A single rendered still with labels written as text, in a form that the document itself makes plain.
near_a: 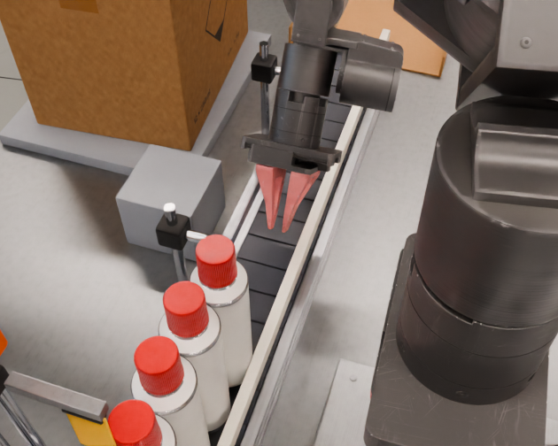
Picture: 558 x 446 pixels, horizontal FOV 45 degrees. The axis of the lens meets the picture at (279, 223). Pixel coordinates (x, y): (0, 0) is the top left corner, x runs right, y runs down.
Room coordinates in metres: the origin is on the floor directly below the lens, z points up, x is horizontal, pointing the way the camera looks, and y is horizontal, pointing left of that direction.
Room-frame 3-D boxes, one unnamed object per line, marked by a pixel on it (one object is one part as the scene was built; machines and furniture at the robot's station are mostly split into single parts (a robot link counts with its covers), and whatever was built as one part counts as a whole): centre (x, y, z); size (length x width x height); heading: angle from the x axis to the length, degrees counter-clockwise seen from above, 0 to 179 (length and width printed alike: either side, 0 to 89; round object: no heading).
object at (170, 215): (0.46, 0.09, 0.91); 0.07 x 0.03 x 0.17; 72
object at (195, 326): (0.29, 0.07, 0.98); 0.05 x 0.05 x 0.20
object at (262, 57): (0.74, 0.00, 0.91); 0.07 x 0.03 x 0.17; 72
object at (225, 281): (0.34, 0.05, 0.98); 0.05 x 0.05 x 0.20
